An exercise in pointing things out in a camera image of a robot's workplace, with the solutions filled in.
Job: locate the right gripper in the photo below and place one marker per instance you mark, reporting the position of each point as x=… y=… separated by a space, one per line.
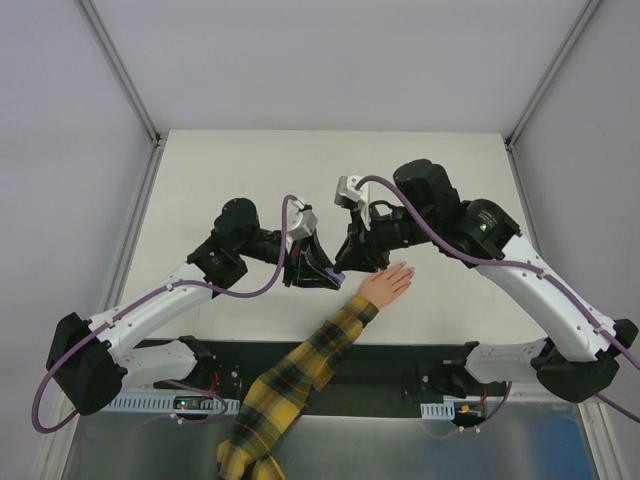
x=364 y=239

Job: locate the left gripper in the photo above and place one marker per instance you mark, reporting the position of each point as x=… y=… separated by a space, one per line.
x=292 y=263

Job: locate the purple nail polish bottle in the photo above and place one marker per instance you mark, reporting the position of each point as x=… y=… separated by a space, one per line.
x=337 y=277

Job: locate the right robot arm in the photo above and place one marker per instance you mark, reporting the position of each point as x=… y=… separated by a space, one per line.
x=577 y=358

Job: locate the yellow plaid sleeve forearm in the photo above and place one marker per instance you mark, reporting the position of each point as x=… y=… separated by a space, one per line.
x=280 y=395

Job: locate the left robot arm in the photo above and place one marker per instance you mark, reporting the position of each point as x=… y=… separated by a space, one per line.
x=92 y=360

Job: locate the mannequin hand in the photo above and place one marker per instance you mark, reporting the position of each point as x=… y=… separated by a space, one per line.
x=385 y=286

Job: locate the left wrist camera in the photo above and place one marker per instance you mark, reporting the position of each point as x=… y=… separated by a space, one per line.
x=301 y=220

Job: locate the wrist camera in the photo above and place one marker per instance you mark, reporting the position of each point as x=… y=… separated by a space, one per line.
x=301 y=220
x=349 y=195

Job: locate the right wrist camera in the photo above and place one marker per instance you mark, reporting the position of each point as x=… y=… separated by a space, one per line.
x=349 y=195

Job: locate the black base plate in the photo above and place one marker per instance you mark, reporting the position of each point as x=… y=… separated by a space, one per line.
x=385 y=381

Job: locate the right white cable duct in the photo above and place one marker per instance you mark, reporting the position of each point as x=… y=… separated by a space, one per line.
x=438 y=411

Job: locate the white cable duct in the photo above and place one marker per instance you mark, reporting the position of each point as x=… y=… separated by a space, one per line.
x=438 y=411
x=170 y=403

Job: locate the right aluminium frame post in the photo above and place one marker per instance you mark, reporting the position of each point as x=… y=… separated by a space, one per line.
x=555 y=67

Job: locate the aluminium frame post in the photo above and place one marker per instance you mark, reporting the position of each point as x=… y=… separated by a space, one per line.
x=555 y=67
x=116 y=65

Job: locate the left aluminium frame post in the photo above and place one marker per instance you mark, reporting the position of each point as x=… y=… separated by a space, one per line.
x=116 y=65

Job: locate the left white cable duct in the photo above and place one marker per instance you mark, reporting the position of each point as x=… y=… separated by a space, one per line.
x=170 y=403

